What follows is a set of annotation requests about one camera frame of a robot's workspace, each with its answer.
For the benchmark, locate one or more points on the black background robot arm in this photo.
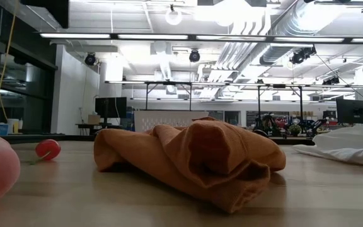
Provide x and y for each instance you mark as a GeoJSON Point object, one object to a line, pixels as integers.
{"type": "Point", "coordinates": [314, 126]}

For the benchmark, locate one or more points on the white perforated plastic basket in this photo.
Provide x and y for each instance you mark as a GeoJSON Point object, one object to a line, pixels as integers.
{"type": "Point", "coordinates": [169, 119]}

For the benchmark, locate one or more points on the orange cloth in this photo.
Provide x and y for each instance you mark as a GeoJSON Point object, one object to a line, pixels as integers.
{"type": "Point", "coordinates": [169, 157]}

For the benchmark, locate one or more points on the black hanging spotlight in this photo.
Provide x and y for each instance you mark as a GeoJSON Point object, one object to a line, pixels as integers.
{"type": "Point", "coordinates": [194, 55]}
{"type": "Point", "coordinates": [90, 59]}

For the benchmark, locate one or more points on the black computer monitor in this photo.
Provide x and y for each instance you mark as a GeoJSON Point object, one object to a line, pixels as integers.
{"type": "Point", "coordinates": [353, 110]}
{"type": "Point", "coordinates": [110, 107]}

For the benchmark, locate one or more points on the black bar with light strips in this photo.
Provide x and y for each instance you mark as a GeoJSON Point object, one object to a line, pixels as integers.
{"type": "Point", "coordinates": [153, 37]}

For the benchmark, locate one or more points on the cardboard box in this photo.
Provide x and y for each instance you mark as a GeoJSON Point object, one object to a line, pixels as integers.
{"type": "Point", "coordinates": [94, 119]}

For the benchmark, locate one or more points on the dark desk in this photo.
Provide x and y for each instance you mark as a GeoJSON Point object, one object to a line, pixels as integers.
{"type": "Point", "coordinates": [87, 126]}

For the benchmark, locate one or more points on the round white ceiling lamp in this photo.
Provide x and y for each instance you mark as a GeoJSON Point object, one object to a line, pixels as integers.
{"type": "Point", "coordinates": [173, 16]}

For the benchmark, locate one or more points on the small green potted plant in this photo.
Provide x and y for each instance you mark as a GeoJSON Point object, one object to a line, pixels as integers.
{"type": "Point", "coordinates": [295, 129]}

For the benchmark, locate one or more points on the black track light cluster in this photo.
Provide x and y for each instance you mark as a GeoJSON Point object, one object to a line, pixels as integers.
{"type": "Point", "coordinates": [302, 54]}

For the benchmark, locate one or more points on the red toy cherry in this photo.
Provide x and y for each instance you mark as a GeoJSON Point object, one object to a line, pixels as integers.
{"type": "Point", "coordinates": [48, 149]}

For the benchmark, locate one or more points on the white cloth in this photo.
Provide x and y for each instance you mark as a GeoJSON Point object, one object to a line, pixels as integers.
{"type": "Point", "coordinates": [342, 148]}

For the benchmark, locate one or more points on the blue bin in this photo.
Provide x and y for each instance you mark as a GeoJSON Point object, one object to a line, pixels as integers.
{"type": "Point", "coordinates": [0, 130]}

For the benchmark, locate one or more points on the black background workstation frame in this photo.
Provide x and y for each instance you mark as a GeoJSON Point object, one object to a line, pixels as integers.
{"type": "Point", "coordinates": [169, 83]}

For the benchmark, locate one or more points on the silver ventilation duct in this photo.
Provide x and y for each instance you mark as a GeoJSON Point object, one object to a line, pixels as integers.
{"type": "Point", "coordinates": [282, 50]}

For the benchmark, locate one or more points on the black table frame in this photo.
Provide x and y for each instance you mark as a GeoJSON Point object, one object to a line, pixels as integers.
{"type": "Point", "coordinates": [43, 137]}

